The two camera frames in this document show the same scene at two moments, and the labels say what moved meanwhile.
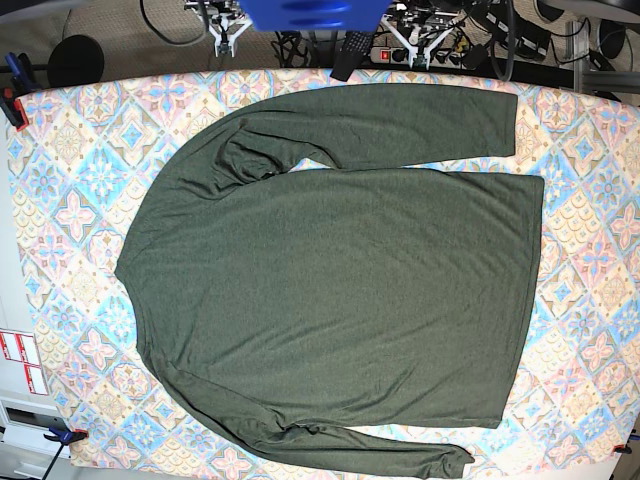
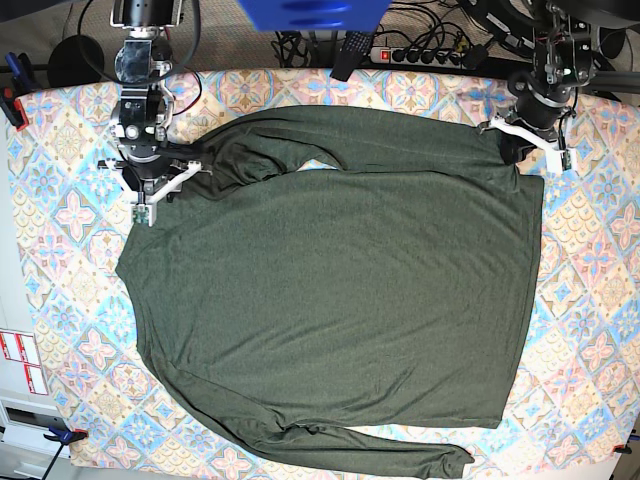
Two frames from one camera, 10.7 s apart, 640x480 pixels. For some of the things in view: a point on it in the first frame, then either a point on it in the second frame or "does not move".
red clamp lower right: x=621 y=448 does not move
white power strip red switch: x=404 y=56 does not move
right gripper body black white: x=225 y=19 to x=145 y=175
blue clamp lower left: x=64 y=436 does not move
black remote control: x=355 y=49 does not move
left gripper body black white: x=420 y=29 to x=536 y=115
